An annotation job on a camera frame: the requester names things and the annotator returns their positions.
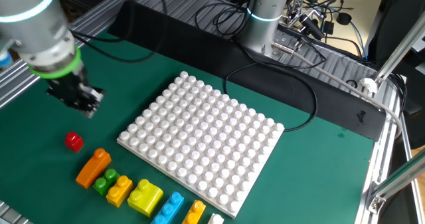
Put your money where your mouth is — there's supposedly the aluminium table frame rail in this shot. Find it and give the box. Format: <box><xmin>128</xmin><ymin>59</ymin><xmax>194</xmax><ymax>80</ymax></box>
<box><xmin>0</xmin><ymin>59</ymin><xmax>41</xmax><ymax>110</ymax></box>
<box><xmin>354</xmin><ymin>76</ymin><xmax>424</xmax><ymax>224</ymax></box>

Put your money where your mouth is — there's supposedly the yellow two-stud block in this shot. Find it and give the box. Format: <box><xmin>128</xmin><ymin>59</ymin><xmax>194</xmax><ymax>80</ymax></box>
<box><xmin>106</xmin><ymin>175</ymin><xmax>134</xmax><ymax>208</ymax></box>

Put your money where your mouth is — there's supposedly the green two-stud block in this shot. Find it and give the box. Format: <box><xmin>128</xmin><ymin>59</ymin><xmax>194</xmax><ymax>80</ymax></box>
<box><xmin>92</xmin><ymin>168</ymin><xmax>121</xmax><ymax>197</ymax></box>

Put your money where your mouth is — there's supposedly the red single-stud block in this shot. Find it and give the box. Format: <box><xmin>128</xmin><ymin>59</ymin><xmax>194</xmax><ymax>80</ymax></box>
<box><xmin>64</xmin><ymin>132</ymin><xmax>85</xmax><ymax>154</ymax></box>

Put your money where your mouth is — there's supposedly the grey braided hose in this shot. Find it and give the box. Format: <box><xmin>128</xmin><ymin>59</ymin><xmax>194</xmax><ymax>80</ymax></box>
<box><xmin>272</xmin><ymin>41</ymin><xmax>404</xmax><ymax>135</ymax></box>

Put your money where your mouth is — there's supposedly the white studded baseplate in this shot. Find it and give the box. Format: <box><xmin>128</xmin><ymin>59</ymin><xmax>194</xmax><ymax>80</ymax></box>
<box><xmin>116</xmin><ymin>70</ymin><xmax>286</xmax><ymax>219</ymax></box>

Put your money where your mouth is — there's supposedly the black camera on stand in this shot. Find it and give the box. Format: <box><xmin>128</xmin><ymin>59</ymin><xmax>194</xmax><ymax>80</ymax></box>
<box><xmin>297</xmin><ymin>13</ymin><xmax>325</xmax><ymax>41</ymax></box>

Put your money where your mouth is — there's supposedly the lime yellow large block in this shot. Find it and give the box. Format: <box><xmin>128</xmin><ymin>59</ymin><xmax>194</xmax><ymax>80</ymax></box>
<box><xmin>127</xmin><ymin>178</ymin><xmax>164</xmax><ymax>218</ymax></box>

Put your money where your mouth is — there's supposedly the light blue three-stud block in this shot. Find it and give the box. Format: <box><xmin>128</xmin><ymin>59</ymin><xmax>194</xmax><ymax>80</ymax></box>
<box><xmin>150</xmin><ymin>191</ymin><xmax>185</xmax><ymax>224</ymax></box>

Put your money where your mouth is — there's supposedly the green table mat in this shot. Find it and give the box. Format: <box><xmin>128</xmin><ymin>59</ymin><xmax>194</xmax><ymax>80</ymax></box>
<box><xmin>0</xmin><ymin>31</ymin><xmax>376</xmax><ymax>224</ymax></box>

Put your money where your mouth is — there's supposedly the orange curved block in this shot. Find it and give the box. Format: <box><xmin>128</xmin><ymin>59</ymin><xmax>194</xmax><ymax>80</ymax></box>
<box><xmin>75</xmin><ymin>148</ymin><xmax>112</xmax><ymax>189</ymax></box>

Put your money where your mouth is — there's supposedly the black cable on table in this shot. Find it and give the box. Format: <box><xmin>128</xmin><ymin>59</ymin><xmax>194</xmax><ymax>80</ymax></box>
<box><xmin>224</xmin><ymin>61</ymin><xmax>319</xmax><ymax>132</ymax></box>

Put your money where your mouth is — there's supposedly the aluminium diagonal strut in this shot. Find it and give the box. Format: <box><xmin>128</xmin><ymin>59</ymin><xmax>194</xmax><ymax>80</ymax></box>
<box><xmin>375</xmin><ymin>13</ymin><xmax>425</xmax><ymax>85</ymax></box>
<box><xmin>368</xmin><ymin>157</ymin><xmax>425</xmax><ymax>215</ymax></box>

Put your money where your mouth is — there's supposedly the black round puck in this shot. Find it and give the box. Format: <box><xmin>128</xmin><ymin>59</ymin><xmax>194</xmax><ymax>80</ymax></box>
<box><xmin>335</xmin><ymin>12</ymin><xmax>353</xmax><ymax>26</ymax></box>

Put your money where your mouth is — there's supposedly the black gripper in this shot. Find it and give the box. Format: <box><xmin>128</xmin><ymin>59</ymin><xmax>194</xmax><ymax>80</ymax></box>
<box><xmin>46</xmin><ymin>67</ymin><xmax>106</xmax><ymax>118</ymax></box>

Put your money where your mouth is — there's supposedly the white four-stud block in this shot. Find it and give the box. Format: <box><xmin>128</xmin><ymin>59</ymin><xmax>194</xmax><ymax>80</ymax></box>
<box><xmin>207</xmin><ymin>213</ymin><xmax>225</xmax><ymax>224</ymax></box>

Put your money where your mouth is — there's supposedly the blue cable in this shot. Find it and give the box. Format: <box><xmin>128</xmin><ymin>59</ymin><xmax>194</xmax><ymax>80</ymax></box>
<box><xmin>350</xmin><ymin>21</ymin><xmax>369</xmax><ymax>60</ymax></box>

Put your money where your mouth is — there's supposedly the white crumpled tape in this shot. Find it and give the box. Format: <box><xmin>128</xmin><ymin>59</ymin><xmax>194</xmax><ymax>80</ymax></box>
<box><xmin>359</xmin><ymin>77</ymin><xmax>379</xmax><ymax>94</ymax></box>

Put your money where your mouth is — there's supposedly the yellow four-stud block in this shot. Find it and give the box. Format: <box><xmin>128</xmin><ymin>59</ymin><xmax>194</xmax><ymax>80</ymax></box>
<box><xmin>181</xmin><ymin>199</ymin><xmax>207</xmax><ymax>224</ymax></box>

